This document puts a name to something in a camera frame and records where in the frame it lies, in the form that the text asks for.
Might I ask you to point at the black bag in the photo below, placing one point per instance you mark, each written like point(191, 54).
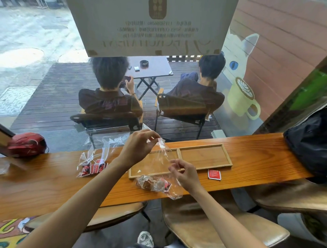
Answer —
point(307, 145)

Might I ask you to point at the black ashtray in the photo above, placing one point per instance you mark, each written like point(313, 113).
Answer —
point(144, 63)

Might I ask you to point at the black outdoor chair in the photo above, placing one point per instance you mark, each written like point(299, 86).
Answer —
point(181, 107)
point(107, 122)

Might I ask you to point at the yellow coffee cup sticker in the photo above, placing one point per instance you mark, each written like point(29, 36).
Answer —
point(241, 98)

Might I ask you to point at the person's left thumb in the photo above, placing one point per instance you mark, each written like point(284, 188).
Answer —
point(151, 146)

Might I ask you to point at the dark-framed wooden board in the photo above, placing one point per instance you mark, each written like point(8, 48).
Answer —
point(5, 136)

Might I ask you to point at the wooden two-compartment tray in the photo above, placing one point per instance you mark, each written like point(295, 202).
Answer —
point(204, 156)

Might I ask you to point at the red black snack packet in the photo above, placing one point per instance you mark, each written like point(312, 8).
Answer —
point(102, 166)
point(95, 168)
point(85, 170)

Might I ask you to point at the red white flat packet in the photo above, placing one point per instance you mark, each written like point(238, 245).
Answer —
point(214, 174)

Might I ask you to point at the tan leather stool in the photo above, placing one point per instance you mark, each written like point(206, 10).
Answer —
point(288, 195)
point(115, 213)
point(217, 230)

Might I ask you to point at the grey folding table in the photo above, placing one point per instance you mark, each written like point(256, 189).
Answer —
point(150, 67)

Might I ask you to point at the paper sign on window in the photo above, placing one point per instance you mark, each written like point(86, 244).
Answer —
point(153, 28)

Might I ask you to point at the red wrapped snack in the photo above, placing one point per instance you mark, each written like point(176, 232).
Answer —
point(167, 186)

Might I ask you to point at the white block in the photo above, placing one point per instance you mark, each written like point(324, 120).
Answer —
point(218, 133)

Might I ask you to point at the person's right hand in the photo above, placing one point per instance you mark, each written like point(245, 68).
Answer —
point(189, 178)

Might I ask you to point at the clear plastic bag with snacks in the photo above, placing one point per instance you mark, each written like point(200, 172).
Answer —
point(163, 163)

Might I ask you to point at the red helmet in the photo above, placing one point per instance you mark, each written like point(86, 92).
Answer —
point(26, 144)

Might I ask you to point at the person's left hand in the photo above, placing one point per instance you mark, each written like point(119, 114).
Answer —
point(135, 149)

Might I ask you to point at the wooden fence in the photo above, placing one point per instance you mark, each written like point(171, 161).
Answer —
point(182, 58)

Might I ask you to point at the white cat window sticker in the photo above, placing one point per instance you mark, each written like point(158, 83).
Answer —
point(238, 56)

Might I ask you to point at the person's left forearm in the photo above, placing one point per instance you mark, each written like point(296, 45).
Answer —
point(76, 204)

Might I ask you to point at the colourful patterned mat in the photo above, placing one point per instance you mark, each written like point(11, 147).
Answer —
point(11, 232)

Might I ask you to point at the person's white shoe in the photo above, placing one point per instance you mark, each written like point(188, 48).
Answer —
point(145, 239)

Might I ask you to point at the clear plastic bag with packets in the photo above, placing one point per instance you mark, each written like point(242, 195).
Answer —
point(95, 153)

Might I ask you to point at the dark smartphone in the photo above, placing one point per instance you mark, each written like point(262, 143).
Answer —
point(125, 81)

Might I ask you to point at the person's right thumb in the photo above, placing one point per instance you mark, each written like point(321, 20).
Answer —
point(174, 169)

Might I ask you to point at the person's right forearm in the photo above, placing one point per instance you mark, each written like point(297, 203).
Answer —
point(224, 222)

